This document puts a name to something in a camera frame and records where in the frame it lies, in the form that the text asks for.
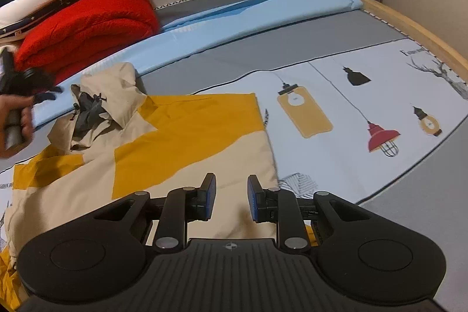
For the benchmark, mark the red folded blanket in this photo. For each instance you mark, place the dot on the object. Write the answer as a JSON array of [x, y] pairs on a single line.
[[84, 33]]

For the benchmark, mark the grey patterned bed cover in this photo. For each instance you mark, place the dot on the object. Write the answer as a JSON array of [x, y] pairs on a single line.
[[350, 99]]

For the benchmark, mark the person left hand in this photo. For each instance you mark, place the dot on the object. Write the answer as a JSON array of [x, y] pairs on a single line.
[[16, 124]]

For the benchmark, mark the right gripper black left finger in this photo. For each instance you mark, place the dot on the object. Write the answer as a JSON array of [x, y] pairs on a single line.
[[180, 207]]

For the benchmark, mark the light blue folded sheet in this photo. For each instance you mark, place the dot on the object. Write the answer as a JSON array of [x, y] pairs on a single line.
[[198, 32]]

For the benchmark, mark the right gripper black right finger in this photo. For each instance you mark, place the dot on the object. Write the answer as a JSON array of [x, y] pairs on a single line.
[[280, 207]]

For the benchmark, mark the beige and mustard hooded jacket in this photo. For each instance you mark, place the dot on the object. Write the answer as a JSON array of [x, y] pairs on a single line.
[[141, 143]]

